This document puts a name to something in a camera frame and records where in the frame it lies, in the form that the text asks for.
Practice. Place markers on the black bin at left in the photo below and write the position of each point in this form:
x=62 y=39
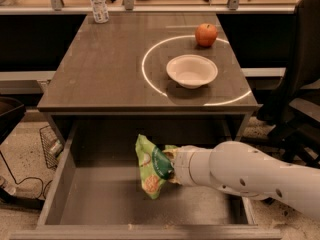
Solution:
x=11 y=113

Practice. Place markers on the green rice chip bag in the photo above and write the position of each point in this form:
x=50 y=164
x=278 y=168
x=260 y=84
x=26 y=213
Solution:
x=154 y=166

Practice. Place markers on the red apple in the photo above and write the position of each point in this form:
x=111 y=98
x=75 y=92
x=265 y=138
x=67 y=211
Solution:
x=206 y=34

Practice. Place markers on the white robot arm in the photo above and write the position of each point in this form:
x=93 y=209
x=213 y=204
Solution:
x=239 y=169

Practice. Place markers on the black office chair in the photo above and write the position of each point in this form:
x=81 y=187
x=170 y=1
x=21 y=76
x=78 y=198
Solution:
x=292 y=109

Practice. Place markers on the black wire basket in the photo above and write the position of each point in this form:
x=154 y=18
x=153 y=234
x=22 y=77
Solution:
x=52 y=147

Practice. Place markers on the white paper bowl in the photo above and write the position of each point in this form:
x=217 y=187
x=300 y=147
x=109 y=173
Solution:
x=191 y=71

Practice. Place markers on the clear plastic water bottle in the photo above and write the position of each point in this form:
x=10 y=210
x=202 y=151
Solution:
x=100 y=11

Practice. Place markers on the grey wooden cabinet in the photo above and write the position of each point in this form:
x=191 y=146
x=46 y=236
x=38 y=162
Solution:
x=112 y=84

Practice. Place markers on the open grey top drawer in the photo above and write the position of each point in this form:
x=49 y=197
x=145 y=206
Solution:
x=96 y=193

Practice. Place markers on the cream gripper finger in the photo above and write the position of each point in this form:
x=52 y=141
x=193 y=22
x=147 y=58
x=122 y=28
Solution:
x=171 y=153
x=173 y=179

